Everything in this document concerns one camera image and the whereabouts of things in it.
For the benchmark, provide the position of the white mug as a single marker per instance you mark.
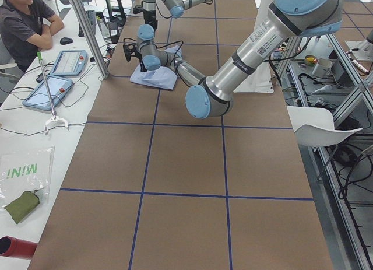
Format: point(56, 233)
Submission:
point(322, 68)

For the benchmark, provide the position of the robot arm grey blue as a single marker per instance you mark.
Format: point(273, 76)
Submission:
point(211, 96)
point(175, 7)

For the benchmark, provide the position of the black computer mouse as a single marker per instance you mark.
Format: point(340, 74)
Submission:
point(65, 41)

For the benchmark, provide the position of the red cylinder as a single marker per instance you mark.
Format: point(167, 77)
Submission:
point(17, 248)

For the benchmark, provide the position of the grey aluminium frame post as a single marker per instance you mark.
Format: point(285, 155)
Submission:
point(90, 36)

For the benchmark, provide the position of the seated person grey shirt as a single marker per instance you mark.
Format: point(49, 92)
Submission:
point(27, 27)

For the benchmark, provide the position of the light blue striped shirt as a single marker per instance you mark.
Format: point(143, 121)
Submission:
point(156, 76)

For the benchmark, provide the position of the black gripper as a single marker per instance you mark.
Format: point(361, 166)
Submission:
point(143, 63)
point(150, 19)

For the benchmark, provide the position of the blue teach pendant far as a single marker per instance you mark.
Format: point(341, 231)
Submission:
point(69, 63)

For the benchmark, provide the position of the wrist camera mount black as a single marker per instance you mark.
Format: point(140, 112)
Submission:
point(129, 51)
point(138, 9)

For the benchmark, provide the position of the blue teach pendant near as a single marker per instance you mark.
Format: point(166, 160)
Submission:
point(39, 99)

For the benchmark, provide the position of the white paper sheet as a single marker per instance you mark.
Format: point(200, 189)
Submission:
point(314, 127)

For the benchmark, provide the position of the clear plastic bag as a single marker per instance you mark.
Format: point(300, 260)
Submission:
point(26, 170)

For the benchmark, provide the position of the blue teach pendant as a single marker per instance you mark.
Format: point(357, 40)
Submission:
point(39, 99)
point(69, 63)

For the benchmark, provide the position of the reacher grabber stick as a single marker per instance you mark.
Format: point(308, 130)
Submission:
point(55, 117)

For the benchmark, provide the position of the green cloth pouch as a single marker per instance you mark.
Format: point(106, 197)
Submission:
point(21, 207)

